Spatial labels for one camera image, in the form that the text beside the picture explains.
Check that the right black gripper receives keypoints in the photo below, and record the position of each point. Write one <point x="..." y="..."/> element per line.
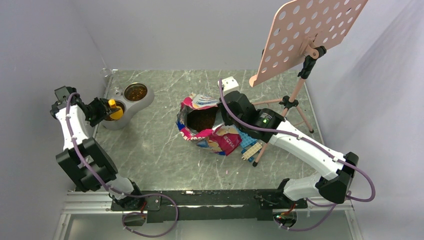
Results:
<point x="227" y="121"/>

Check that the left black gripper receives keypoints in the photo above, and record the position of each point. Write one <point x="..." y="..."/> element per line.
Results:
<point x="102" y="105"/>

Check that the yellow plastic scoop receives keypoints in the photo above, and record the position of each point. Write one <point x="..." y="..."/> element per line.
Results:
<point x="116" y="111"/>

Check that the pet food bag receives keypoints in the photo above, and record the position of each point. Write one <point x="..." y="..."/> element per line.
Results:
<point x="221" y="139"/>

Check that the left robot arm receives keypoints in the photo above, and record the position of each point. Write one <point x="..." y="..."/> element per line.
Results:
<point x="84" y="161"/>

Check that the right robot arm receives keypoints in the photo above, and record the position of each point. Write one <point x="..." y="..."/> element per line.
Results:
<point x="334" y="169"/>

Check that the brown pet food kibble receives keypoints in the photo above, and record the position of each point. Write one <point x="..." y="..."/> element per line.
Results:
<point x="202" y="119"/>

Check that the grey double pet bowl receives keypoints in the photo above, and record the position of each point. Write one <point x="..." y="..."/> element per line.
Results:
<point x="134" y="98"/>

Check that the blue building block plate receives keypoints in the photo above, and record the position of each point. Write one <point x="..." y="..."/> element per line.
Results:
<point x="246" y="140"/>

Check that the clear glass cup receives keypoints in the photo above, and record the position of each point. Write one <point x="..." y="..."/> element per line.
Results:
<point x="106" y="72"/>

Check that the beige blue toy block car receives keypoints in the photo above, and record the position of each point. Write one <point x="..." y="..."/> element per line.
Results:
<point x="248" y="154"/>

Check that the pink perforated music stand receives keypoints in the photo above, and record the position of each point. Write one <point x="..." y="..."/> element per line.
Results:
<point x="302" y="31"/>

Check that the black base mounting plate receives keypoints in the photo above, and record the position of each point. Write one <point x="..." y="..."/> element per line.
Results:
<point x="192" y="205"/>

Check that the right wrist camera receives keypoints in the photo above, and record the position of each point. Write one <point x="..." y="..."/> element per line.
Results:
<point x="229" y="84"/>

